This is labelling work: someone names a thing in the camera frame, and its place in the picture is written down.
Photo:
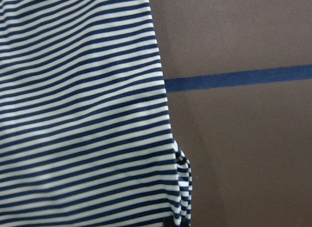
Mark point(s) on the navy white striped polo shirt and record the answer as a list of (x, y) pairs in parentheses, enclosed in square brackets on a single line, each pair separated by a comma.
[(85, 133)]

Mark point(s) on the blue tape grid lines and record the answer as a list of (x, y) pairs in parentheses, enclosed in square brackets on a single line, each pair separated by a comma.
[(271, 75)]

